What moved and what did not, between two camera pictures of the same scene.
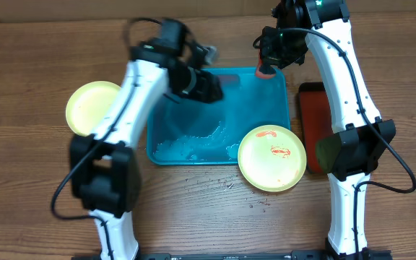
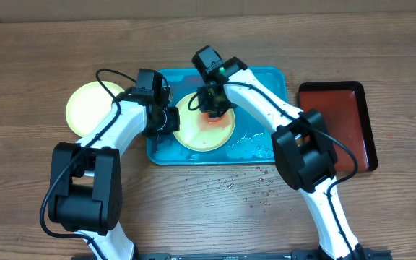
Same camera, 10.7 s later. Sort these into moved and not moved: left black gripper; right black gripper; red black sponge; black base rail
Moved: red black sponge; right black gripper; left black gripper
Not moved: black base rail
